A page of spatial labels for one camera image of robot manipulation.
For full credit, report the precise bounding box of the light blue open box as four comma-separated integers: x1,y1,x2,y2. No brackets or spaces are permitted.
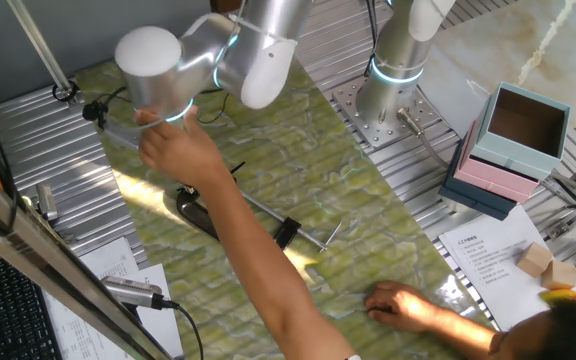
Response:
470,81,572,181

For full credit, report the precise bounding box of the silver wrist camera with plug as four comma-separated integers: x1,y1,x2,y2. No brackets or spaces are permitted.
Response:
81,99,142,151

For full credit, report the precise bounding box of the white instruction paper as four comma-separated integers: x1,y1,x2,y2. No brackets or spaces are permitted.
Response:
438,204,576,332

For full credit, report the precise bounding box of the aluminium pole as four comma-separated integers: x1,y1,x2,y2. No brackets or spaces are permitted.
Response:
5,0,77,99

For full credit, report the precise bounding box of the person right forearm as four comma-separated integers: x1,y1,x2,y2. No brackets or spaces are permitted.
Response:
435,307,512,360

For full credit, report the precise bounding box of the black camera cable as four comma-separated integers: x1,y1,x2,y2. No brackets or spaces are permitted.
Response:
160,298,205,360

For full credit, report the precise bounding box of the grey hose with metal connector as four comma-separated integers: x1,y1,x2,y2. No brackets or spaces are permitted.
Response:
396,107,452,171

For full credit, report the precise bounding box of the printed table paper sheet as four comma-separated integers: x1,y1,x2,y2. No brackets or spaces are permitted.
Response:
41,263,185,360

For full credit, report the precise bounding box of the yellow toy mango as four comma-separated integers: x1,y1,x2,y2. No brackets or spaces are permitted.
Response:
539,288,576,304

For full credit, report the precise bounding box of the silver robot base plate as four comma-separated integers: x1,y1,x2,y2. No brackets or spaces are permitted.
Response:
331,74,444,150

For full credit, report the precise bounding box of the black base cable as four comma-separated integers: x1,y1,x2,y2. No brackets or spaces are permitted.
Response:
364,0,380,79

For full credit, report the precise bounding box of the person left forearm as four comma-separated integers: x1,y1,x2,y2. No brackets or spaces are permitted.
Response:
195,167,364,360

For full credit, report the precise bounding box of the small silver device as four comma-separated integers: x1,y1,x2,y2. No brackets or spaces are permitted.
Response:
35,183,60,222

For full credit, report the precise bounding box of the wooden block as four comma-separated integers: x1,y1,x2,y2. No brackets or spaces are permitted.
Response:
516,241,554,279
541,259,576,291

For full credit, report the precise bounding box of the person right hand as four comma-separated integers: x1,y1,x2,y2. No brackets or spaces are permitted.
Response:
364,279,442,335

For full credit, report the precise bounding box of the beige marble pattern sheet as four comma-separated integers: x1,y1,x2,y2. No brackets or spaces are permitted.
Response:
417,0,576,139

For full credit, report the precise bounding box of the person left hand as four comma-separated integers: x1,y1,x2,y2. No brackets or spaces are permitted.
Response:
134,104,232,194

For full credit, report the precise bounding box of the black C-clamp with steel screw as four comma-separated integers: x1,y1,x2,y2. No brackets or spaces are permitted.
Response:
175,184,344,254

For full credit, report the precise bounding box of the grey metal brace bar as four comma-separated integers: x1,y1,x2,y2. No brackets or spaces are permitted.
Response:
540,172,576,221

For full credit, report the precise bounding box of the black keyboard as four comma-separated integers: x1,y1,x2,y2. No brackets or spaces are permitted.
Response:
0,241,64,360

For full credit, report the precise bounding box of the green marble pattern mat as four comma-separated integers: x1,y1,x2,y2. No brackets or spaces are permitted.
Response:
75,49,494,360

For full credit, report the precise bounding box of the silver ribbed camera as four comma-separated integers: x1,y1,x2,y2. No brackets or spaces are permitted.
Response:
100,275,165,311

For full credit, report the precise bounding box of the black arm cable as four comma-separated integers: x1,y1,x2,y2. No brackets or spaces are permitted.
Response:
196,88,230,126

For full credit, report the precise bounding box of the metal frame beam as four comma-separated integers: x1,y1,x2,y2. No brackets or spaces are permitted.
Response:
0,139,174,360

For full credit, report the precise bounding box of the black pole base ring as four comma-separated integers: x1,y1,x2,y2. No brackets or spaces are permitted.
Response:
51,79,81,106

